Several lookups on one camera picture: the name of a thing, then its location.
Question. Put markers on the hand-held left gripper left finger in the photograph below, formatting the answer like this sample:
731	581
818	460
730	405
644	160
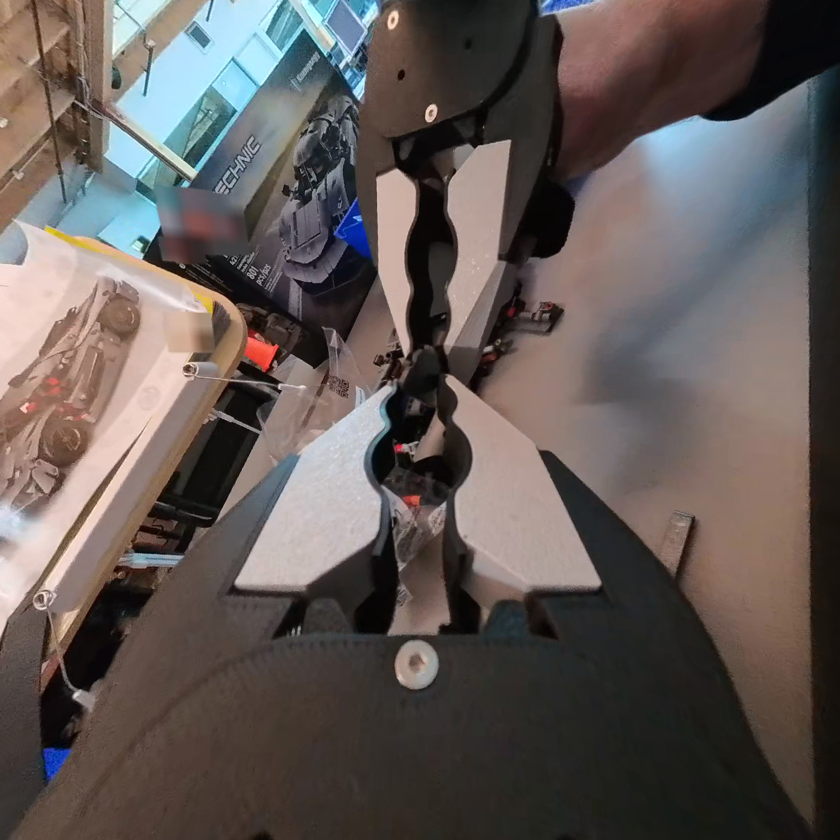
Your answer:
315	525

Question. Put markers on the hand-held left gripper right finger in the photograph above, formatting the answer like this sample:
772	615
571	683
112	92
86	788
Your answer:
525	525

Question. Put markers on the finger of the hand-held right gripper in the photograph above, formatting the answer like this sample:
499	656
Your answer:
482	262
394	249

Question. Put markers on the partly built lego car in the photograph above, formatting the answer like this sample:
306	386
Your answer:
499	328

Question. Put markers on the grey red lego subassembly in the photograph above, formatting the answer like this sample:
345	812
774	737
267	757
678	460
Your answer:
538	315

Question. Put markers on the dark lego box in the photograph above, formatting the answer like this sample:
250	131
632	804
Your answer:
275	197

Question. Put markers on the long grey lego beam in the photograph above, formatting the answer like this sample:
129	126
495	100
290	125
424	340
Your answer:
676	541

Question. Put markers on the person's right hand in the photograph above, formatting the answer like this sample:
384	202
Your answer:
643	72

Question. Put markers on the white wooden book stand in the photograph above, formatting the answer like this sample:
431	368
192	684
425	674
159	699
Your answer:
164	426

